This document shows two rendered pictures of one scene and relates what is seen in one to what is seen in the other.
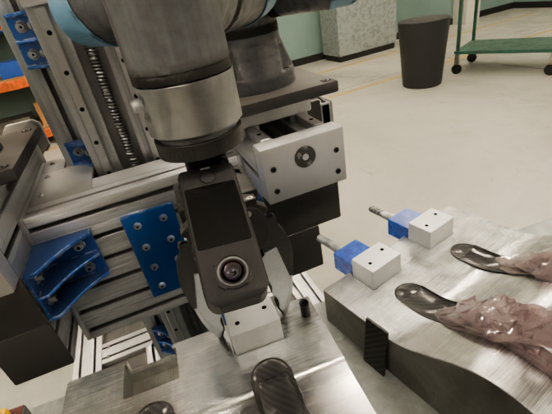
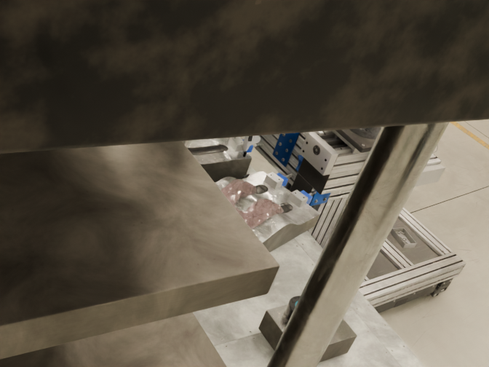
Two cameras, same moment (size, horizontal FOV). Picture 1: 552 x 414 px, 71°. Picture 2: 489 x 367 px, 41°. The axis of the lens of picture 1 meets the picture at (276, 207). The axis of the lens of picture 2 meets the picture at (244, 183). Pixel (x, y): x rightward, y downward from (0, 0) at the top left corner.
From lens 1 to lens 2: 1.99 m
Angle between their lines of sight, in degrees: 50
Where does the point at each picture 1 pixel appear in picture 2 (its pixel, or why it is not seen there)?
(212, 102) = not seen: hidden behind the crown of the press
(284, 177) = (308, 149)
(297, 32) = not seen: outside the picture
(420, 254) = (284, 196)
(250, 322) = (235, 140)
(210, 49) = not seen: hidden behind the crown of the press
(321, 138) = (324, 150)
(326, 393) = (220, 156)
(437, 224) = (296, 195)
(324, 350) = (231, 156)
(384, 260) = (272, 178)
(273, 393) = (219, 149)
